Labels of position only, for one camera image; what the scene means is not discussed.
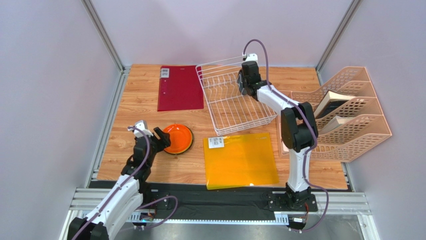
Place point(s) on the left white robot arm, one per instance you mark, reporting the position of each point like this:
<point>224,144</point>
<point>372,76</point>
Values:
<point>106,220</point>

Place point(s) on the white label on red mat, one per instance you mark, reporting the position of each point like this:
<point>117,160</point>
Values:
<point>164,73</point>

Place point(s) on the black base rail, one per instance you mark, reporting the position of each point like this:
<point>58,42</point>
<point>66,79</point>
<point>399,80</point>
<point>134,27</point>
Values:
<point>196,202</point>

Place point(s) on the black cover book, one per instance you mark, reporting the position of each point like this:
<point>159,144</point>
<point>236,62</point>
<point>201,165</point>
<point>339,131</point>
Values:
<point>330,102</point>

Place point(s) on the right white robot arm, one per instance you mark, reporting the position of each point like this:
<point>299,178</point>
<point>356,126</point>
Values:
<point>298,130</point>

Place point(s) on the tan book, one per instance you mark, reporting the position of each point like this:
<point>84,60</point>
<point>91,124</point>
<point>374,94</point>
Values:
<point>334,123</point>

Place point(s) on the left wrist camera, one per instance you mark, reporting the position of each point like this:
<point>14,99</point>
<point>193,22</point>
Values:
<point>139,127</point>

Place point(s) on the red mat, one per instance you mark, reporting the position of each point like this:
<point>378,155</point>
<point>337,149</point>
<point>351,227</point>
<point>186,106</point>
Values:
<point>182,90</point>

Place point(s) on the beige plastic file organizer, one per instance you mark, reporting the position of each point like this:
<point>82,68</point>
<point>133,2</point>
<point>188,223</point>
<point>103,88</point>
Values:
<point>367,126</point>

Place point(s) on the white barcode label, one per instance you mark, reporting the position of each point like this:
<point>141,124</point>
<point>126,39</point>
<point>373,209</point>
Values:
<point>216,142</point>

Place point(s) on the dark grey plate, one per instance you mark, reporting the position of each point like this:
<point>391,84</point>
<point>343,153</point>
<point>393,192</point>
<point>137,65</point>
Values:
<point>240,82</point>

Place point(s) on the orange mat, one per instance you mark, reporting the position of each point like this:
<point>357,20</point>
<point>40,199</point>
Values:
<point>245,160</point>

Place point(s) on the orange plastic plate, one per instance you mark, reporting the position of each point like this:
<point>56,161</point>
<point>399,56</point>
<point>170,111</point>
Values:
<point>181,138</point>

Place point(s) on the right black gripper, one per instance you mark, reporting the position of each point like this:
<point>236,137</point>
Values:
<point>240,82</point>

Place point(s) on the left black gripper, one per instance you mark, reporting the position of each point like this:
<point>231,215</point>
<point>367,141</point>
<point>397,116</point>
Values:
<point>164,138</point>

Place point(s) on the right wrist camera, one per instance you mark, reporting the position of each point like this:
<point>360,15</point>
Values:
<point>250,57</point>

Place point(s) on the white wire dish rack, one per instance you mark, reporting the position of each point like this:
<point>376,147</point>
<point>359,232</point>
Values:
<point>229,110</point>

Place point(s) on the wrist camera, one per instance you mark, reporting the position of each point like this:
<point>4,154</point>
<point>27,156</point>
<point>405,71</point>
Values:
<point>250,57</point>
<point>139,127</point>

